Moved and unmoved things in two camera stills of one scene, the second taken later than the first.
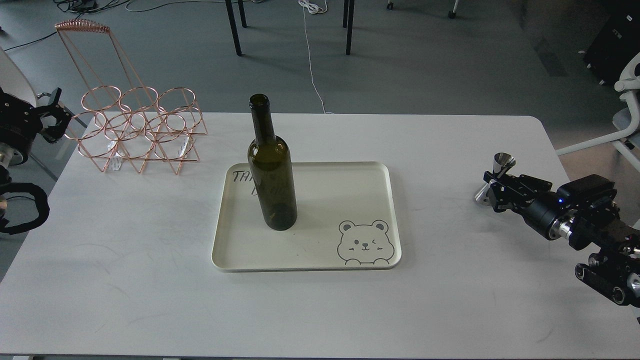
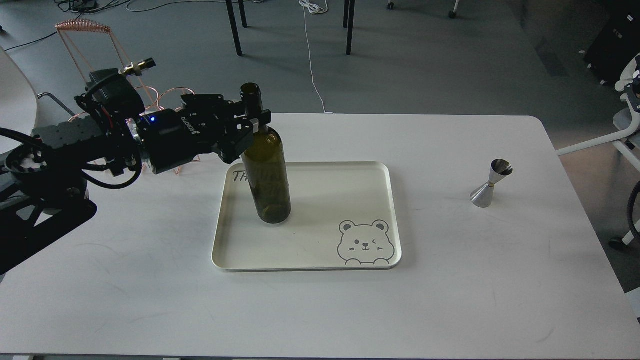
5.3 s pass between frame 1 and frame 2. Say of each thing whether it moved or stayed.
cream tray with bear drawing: stayed
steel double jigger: moved
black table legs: stayed
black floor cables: stayed
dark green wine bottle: moved
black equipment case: stayed
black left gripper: moved
